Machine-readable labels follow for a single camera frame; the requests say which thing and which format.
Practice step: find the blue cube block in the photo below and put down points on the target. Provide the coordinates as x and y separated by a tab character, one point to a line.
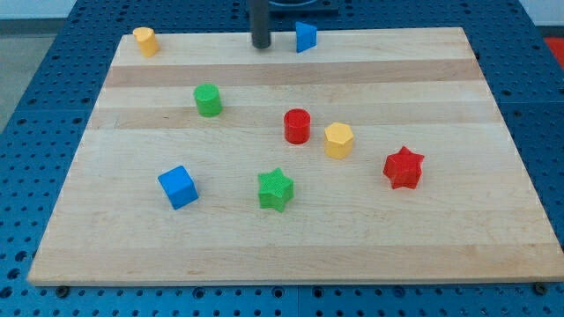
179	187

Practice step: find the green star block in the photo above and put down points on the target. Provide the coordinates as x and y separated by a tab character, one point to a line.
275	190

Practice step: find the red cylinder block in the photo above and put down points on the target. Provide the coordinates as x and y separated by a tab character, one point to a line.
297	123

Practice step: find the yellow hexagon block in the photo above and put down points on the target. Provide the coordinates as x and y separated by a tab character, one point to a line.
338	140

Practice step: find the green cylinder block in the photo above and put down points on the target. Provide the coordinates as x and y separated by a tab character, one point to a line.
208	100

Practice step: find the wooden board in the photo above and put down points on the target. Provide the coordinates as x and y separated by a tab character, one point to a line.
474	217

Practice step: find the red star block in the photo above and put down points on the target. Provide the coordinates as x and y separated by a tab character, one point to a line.
404	168

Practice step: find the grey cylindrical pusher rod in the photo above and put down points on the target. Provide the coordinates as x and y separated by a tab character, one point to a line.
259	22

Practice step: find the blue triangle block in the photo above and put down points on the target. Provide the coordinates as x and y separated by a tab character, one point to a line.
306	36

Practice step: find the yellow heart-shaped block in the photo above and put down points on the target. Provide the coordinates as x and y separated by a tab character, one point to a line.
146	40

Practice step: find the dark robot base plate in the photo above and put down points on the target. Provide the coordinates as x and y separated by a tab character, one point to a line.
278	7

